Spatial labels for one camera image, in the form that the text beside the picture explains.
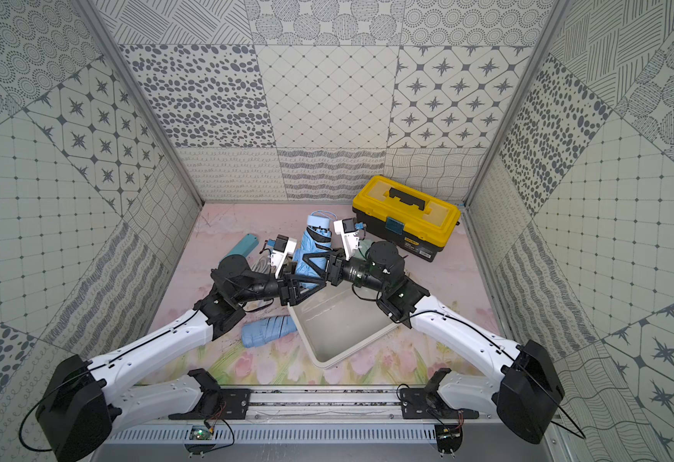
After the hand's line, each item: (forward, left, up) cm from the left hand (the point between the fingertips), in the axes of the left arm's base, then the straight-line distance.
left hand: (322, 274), depth 64 cm
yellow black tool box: (+34, -20, -14) cm, 42 cm away
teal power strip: (+28, +34, -28) cm, 52 cm away
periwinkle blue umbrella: (-3, +19, -28) cm, 34 cm away
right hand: (+4, +4, 0) cm, 6 cm away
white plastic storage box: (+2, -3, -31) cm, 32 cm away
